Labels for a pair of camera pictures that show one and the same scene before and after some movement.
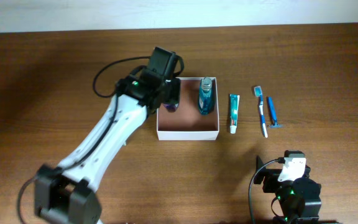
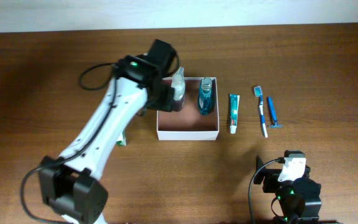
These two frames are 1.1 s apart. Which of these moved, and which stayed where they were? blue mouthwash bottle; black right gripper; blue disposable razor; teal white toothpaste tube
Moved: black right gripper
Stayed: teal white toothpaste tube; blue disposable razor; blue mouthwash bottle
